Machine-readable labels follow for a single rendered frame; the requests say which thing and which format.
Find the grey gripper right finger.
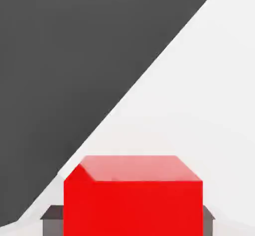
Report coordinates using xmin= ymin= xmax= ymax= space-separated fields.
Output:
xmin=202 ymin=205 xmax=216 ymax=236

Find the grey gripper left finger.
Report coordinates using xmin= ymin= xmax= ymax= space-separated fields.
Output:
xmin=39 ymin=205 xmax=65 ymax=236

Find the small red cube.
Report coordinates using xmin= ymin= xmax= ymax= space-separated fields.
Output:
xmin=63 ymin=155 xmax=204 ymax=236

